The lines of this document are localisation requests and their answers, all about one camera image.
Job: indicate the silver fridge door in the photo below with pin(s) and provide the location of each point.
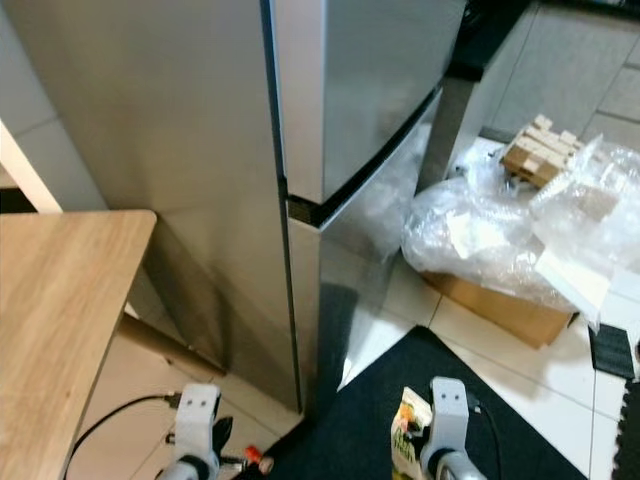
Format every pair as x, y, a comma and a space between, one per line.
345, 250

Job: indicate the Peel Fresh juice carton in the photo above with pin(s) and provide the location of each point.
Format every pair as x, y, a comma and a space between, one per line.
408, 440

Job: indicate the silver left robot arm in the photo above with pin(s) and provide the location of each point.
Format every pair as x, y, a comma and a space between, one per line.
185, 470

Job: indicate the silver fridge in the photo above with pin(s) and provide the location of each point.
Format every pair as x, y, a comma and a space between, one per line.
160, 120

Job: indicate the light wooden dining table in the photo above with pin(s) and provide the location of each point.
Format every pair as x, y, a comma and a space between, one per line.
60, 340

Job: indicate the small red capped tool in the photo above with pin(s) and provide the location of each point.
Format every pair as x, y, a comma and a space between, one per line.
253, 462

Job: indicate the black floor mat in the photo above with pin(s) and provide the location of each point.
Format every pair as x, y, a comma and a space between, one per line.
360, 410

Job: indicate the silver freezer door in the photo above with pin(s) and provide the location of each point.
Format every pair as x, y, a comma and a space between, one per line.
380, 80

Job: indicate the clear plastic bag heap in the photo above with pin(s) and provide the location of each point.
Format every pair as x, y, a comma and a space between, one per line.
470, 225

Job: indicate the flat brown cardboard box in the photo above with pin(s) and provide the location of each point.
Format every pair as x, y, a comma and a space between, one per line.
510, 312

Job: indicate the black kitchen countertop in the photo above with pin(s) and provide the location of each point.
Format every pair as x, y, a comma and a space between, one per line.
485, 40

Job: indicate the small black ribbed pad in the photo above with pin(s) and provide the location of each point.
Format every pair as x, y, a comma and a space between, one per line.
612, 352

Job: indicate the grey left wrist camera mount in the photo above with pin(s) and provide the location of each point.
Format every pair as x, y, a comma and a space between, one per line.
197, 420

